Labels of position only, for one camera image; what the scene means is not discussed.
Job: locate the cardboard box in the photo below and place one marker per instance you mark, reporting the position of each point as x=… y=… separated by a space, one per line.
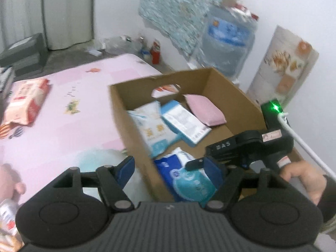
x=225 y=84

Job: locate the white bottle with red label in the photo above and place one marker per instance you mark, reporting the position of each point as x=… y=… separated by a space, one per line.
x=8 y=212

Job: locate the pink wet wipes pack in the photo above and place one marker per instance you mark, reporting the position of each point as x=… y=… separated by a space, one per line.
x=26 y=99

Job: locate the pink plush toy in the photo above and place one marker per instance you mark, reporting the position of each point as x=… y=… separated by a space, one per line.
x=8 y=181

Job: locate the person's right hand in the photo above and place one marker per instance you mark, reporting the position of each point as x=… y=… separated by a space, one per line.
x=309 y=178

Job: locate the white tissue packet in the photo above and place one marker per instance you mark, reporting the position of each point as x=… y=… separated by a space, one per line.
x=152 y=128

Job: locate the clear plastic bottle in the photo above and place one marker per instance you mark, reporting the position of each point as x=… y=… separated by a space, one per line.
x=118 y=44

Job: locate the floral printed roll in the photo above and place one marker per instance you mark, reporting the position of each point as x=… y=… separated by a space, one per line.
x=283 y=65

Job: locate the grey curtain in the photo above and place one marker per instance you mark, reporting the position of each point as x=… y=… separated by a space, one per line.
x=47 y=10

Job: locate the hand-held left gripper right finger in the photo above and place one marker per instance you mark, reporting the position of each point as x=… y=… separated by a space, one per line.
x=213 y=172

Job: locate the blue tissue pack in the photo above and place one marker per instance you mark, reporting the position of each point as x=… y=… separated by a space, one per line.
x=183 y=183

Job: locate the pink bed sheet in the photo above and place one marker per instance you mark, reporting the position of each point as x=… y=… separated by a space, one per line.
x=78 y=131

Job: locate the blue patterned hanging cloth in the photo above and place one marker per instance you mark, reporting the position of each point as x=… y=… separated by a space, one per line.
x=178 y=15

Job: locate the blue and white packet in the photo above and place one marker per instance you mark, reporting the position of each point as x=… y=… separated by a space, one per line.
x=183 y=122

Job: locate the white plastic bag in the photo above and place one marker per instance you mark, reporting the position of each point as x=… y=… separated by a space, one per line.
x=105 y=157

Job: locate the large water jug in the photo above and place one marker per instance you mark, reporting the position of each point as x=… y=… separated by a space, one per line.
x=225 y=42

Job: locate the pink towel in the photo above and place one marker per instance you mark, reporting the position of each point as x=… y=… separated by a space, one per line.
x=204 y=109

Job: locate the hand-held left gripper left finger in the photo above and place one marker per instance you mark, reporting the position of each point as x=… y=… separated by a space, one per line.
x=126 y=168

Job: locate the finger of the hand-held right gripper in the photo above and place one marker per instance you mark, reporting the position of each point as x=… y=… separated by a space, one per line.
x=194 y=164

